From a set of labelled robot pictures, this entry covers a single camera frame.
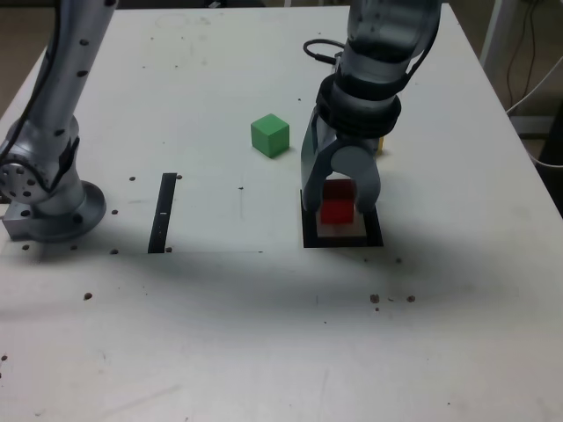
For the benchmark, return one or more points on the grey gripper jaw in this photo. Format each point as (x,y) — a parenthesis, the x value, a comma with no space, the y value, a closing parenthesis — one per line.
(354,162)
(310,176)

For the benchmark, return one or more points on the yellow cube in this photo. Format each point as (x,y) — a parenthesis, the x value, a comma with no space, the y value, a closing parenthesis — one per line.
(381,146)

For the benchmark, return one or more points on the red cube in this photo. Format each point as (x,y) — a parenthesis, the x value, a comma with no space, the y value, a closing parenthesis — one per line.
(336,211)

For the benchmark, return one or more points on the green cube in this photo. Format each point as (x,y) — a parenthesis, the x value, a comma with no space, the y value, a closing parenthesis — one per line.
(269,136)

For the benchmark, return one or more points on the black tape square outline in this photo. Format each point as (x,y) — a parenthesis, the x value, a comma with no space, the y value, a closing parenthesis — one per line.
(343,243)

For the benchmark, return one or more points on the black tape strip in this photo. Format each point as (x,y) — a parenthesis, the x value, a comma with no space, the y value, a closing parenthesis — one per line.
(160,220)

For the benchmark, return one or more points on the white metal post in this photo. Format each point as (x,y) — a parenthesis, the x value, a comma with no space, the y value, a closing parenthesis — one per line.
(492,35)

